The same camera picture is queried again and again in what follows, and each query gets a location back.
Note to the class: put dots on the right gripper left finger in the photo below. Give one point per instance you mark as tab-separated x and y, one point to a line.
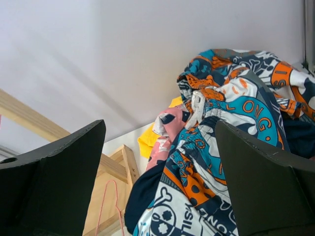
47	191

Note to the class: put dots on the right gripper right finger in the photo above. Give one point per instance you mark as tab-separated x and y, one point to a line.
272	191

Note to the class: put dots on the navy blue shorts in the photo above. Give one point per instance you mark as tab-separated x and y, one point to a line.
300	136

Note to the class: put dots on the pink hanger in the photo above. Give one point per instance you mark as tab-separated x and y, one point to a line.
109	210

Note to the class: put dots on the blue orange patterned shorts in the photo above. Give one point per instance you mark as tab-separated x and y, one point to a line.
254	91

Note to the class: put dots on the yellow shorts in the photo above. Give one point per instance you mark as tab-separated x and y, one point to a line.
147	140

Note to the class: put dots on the pink patterned shorts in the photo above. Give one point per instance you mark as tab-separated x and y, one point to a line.
167	126

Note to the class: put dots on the wooden clothes rack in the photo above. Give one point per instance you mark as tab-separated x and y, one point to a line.
120	166

